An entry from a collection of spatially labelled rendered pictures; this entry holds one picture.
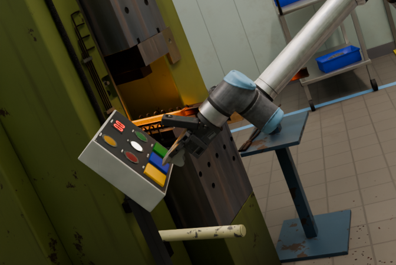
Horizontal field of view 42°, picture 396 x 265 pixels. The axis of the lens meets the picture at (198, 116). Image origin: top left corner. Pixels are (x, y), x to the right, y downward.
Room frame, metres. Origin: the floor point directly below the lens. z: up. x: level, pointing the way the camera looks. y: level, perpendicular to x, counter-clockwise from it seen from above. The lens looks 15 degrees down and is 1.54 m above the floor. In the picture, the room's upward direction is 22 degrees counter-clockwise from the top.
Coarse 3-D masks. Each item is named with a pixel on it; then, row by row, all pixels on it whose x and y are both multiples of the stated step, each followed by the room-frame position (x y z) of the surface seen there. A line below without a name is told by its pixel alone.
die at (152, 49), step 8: (160, 32) 2.25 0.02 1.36; (152, 40) 2.19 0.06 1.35; (160, 40) 2.23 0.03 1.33; (136, 48) 2.10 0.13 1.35; (144, 48) 2.13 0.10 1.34; (152, 48) 2.17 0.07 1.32; (160, 48) 2.21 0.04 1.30; (112, 56) 2.17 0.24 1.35; (120, 56) 2.15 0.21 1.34; (128, 56) 2.13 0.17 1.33; (136, 56) 2.11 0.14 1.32; (144, 56) 2.11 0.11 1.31; (152, 56) 2.15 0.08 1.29; (160, 56) 2.20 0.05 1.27; (112, 64) 2.18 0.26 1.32; (120, 64) 2.16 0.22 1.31; (128, 64) 2.14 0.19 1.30; (136, 64) 2.12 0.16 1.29; (144, 64) 2.10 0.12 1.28; (112, 72) 2.19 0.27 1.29; (120, 72) 2.17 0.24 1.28
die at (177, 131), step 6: (138, 126) 2.31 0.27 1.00; (144, 126) 2.29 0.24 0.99; (156, 126) 2.21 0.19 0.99; (168, 126) 2.16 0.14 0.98; (156, 132) 2.14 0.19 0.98; (162, 132) 2.12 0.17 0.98; (168, 132) 2.11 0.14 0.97; (174, 132) 2.10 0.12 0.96; (180, 132) 2.13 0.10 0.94; (156, 138) 2.15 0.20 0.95; (168, 138) 2.12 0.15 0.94
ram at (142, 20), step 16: (80, 0) 2.13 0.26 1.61; (96, 0) 2.09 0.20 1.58; (112, 0) 2.06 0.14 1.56; (128, 0) 2.15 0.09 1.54; (144, 0) 2.24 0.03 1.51; (96, 16) 2.11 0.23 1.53; (112, 16) 2.06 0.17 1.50; (128, 16) 2.11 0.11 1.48; (144, 16) 2.20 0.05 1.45; (160, 16) 2.29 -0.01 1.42; (96, 32) 2.12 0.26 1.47; (112, 32) 2.08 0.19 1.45; (128, 32) 2.08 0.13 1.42; (144, 32) 2.16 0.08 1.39; (112, 48) 2.10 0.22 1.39; (128, 48) 2.06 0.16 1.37
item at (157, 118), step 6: (186, 108) 2.19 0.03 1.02; (192, 108) 2.15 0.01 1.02; (198, 108) 2.15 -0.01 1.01; (162, 114) 2.27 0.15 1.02; (174, 114) 2.20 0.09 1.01; (180, 114) 2.19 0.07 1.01; (186, 114) 2.18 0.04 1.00; (192, 114) 2.16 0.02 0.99; (138, 120) 2.34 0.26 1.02; (144, 120) 2.30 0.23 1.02; (150, 120) 2.28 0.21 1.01; (156, 120) 2.26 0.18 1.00
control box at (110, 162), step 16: (112, 128) 1.66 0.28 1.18; (128, 128) 1.75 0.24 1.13; (96, 144) 1.49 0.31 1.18; (128, 144) 1.63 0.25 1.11; (144, 144) 1.71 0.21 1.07; (160, 144) 1.80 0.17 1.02; (80, 160) 1.50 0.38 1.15; (96, 160) 1.50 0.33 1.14; (112, 160) 1.49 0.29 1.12; (128, 160) 1.52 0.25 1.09; (144, 160) 1.60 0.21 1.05; (112, 176) 1.49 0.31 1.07; (128, 176) 1.49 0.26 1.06; (144, 176) 1.50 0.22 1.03; (128, 192) 1.49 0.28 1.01; (144, 192) 1.48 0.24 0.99; (160, 192) 1.48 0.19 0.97
